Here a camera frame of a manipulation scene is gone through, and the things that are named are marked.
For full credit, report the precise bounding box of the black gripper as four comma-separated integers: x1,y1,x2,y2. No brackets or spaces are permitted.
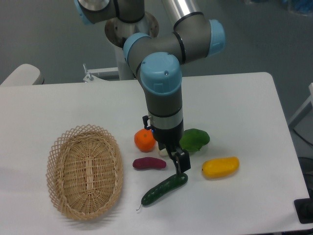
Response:
151,119,191,175

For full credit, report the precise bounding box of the green cucumber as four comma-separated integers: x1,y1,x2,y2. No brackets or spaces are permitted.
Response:
136,173,188,211

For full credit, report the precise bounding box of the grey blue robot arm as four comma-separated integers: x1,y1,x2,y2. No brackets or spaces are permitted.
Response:
74,0,225,174

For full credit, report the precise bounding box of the white round vegetable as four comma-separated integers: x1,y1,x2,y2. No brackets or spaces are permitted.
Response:
158,149,169,157

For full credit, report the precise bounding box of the green leafy vegetable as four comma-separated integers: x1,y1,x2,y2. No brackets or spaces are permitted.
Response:
179,128,210,152

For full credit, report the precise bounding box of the yellow mango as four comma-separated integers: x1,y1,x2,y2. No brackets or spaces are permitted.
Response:
202,157,240,179

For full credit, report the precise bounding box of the purple sweet potato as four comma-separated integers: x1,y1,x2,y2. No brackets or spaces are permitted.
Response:
133,157,167,170

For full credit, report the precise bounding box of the orange tangerine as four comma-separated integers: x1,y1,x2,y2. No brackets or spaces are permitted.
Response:
134,129,156,152

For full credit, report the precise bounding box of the oval wicker basket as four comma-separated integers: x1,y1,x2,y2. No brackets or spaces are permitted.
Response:
46,124,123,220

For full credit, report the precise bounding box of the black device at table edge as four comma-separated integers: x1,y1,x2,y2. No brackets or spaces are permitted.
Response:
294,198,313,224

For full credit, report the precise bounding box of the white chair armrest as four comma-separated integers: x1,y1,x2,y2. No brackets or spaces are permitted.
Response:
0,64,45,87

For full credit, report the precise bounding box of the white frame at right edge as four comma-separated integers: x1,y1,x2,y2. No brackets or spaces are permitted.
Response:
288,83,313,130

